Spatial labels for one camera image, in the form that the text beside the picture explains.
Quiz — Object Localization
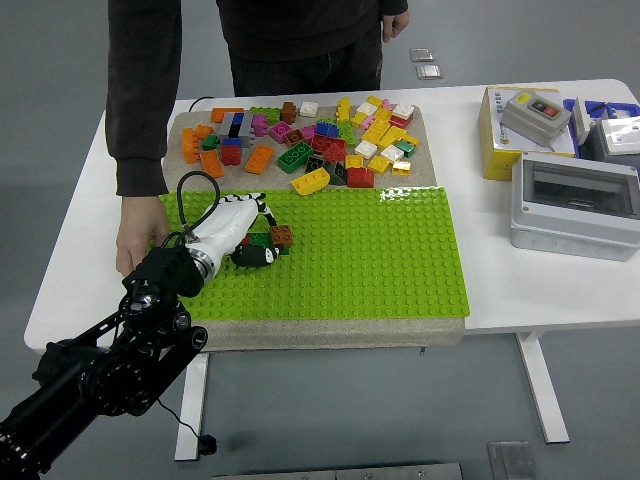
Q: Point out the person's right hand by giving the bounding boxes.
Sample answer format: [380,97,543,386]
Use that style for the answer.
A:
[115,191,172,277]

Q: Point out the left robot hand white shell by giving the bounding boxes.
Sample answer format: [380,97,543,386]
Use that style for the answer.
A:
[192,191,282,272]

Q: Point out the person's left hand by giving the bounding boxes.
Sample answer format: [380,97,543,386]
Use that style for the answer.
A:
[380,9,412,45]

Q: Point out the blue and red brick stack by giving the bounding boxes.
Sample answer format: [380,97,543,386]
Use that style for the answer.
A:
[220,137,243,167]

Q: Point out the green studded baseplate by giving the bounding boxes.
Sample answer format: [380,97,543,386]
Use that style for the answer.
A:
[148,185,473,322]

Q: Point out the dark green long toy brick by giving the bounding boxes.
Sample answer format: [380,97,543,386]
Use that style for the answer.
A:
[248,231,292,257]
[277,141,315,175]

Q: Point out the yellow curved toy brick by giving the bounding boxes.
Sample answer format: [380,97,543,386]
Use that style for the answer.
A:
[290,167,331,196]

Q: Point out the lime green long toy brick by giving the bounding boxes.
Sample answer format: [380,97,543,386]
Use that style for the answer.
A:
[249,106,283,126]

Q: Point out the person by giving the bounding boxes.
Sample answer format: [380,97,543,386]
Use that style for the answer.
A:
[104,0,410,99]

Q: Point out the grey blue black brick stack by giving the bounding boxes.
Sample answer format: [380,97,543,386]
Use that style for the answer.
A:
[218,111,255,147]

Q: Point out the grey-brown foam mat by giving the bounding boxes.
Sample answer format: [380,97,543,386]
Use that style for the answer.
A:
[162,103,466,355]

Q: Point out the yellow cardboard box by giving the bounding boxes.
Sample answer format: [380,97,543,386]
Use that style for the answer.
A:
[477,85,577,182]

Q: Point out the white table leg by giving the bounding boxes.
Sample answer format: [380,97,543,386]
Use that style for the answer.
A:
[173,344,211,463]
[514,330,571,445]

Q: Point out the blue plastic bin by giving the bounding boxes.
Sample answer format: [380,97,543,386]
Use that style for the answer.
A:
[562,97,640,159]

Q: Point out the grey box white lid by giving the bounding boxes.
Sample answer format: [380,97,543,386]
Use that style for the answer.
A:
[589,117,640,169]

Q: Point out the grey push-button switch box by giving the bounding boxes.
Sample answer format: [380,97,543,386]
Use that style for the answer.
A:
[500,92,573,151]

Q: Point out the white switch panel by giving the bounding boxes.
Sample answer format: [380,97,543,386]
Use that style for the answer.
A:
[570,96,592,146]

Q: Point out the black plug with cord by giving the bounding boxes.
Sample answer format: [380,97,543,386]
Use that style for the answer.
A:
[158,398,220,457]

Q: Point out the large grey enclosure box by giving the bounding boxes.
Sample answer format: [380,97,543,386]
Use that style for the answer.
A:
[509,150,640,263]

